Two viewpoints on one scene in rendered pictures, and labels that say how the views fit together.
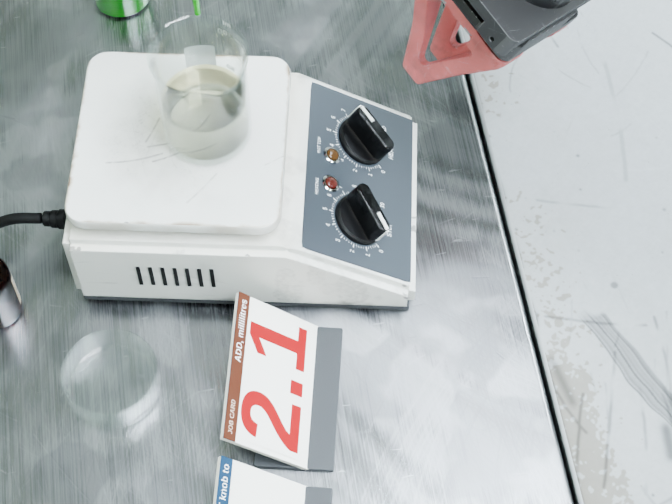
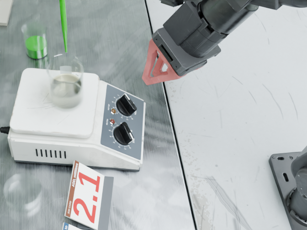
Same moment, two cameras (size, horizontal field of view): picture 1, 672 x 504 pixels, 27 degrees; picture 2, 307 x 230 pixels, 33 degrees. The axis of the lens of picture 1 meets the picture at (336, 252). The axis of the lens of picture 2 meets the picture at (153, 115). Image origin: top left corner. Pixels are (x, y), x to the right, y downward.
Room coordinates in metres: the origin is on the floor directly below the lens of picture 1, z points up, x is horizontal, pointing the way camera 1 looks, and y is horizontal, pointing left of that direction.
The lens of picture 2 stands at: (-0.02, 0.00, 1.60)
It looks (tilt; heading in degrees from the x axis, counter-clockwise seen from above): 52 degrees down; 352
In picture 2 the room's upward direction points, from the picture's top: 9 degrees clockwise
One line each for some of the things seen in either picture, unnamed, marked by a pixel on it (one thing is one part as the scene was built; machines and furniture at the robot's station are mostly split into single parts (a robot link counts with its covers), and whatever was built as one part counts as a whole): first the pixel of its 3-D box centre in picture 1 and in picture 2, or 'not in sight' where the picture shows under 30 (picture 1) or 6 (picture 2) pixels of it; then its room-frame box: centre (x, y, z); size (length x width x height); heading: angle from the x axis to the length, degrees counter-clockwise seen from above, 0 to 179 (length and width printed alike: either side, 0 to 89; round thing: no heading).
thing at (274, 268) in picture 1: (231, 183); (74, 120); (0.46, 0.06, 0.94); 0.22 x 0.13 x 0.08; 88
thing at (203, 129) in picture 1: (206, 95); (67, 84); (0.46, 0.07, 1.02); 0.06 x 0.05 x 0.08; 35
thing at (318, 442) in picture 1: (284, 381); (90, 195); (0.34, 0.03, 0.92); 0.09 x 0.06 x 0.04; 177
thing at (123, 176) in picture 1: (181, 139); (56, 101); (0.46, 0.09, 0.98); 0.12 x 0.12 x 0.01; 88
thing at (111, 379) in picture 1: (111, 379); (23, 192); (0.35, 0.13, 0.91); 0.06 x 0.06 x 0.02
